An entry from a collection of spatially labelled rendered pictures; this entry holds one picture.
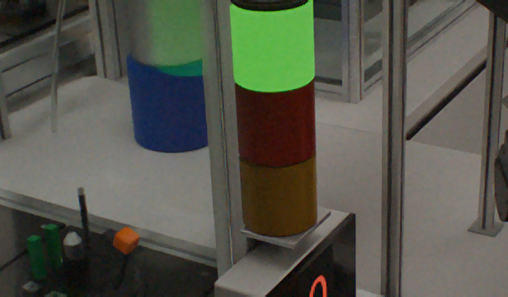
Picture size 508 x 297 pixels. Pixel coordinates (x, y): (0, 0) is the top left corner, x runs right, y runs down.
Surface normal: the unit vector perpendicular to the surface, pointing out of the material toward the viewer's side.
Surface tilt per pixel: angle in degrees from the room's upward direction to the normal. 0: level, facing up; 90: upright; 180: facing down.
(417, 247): 0
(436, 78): 0
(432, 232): 0
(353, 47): 90
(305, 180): 90
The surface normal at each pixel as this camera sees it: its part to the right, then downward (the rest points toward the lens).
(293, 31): 0.51, 0.35
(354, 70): -0.52, 0.39
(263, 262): -0.04, -0.90
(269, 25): -0.05, 0.44
